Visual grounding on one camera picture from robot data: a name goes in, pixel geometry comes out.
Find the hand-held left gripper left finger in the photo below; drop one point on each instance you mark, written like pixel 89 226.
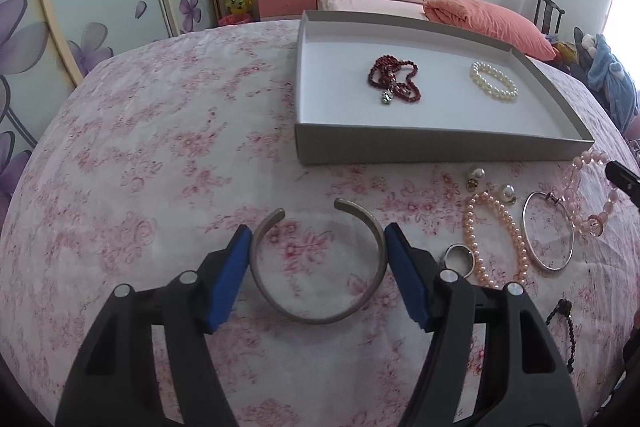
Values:
pixel 227 279

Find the folded orange duvet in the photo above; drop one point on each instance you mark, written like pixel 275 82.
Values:
pixel 480 22

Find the pearl earring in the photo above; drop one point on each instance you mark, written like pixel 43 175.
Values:
pixel 508 193
pixel 478 174

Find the dark wooden chair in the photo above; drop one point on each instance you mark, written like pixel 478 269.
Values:
pixel 547 14

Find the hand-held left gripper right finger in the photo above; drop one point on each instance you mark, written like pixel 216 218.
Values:
pixel 406 279

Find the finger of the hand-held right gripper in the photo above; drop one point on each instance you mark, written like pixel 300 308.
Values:
pixel 625 181

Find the pink floral tablecloth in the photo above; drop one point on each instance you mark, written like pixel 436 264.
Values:
pixel 125 157

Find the thin silver bangle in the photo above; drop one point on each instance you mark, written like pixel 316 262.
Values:
pixel 549 267

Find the pink nightstand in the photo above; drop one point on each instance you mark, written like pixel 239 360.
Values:
pixel 282 4

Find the grey cardboard tray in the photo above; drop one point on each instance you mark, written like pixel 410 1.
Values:
pixel 350 107

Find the blue plush garment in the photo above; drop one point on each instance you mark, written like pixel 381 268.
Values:
pixel 610 72

